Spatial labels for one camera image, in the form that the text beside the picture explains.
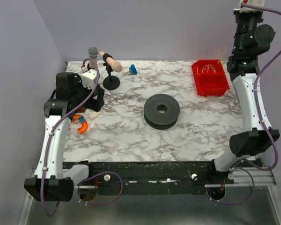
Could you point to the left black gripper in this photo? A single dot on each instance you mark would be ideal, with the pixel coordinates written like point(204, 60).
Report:
point(97, 98)

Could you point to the black cable spool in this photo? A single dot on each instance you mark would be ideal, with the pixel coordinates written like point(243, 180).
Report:
point(161, 111)

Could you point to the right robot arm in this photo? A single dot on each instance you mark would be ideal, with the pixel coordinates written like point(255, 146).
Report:
point(251, 39)

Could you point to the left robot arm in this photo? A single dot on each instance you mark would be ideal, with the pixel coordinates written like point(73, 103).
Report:
point(73, 91)

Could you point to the white toy brick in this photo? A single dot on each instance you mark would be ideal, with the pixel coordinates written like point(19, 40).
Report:
point(94, 115)

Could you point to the brown wooden metronome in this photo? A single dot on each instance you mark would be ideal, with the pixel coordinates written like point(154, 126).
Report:
point(81, 110)

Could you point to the small blue toy block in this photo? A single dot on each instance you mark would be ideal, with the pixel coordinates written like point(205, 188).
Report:
point(81, 119)

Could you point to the orange curved track piece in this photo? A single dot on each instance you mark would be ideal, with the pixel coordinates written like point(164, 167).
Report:
point(84, 126)

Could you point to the pink wooden microphone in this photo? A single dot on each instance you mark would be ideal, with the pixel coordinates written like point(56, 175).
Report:
point(115, 65)

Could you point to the blue and white block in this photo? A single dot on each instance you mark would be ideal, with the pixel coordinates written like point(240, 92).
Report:
point(130, 70)

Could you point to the grey mesh microphone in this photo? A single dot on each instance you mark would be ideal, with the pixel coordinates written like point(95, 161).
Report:
point(93, 53)

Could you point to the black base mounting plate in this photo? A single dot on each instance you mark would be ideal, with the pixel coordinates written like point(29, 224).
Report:
point(115, 187)

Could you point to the red plastic bin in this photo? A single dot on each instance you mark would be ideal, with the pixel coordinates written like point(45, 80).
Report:
point(210, 78)

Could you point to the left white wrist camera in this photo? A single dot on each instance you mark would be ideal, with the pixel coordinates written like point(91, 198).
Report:
point(89, 78)

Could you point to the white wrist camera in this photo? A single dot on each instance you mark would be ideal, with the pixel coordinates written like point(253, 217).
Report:
point(89, 78)
point(250, 5)

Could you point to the aluminium frame rail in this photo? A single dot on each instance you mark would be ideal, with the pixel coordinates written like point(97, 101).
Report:
point(260, 179)

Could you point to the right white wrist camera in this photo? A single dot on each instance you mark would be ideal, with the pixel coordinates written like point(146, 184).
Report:
point(250, 5)

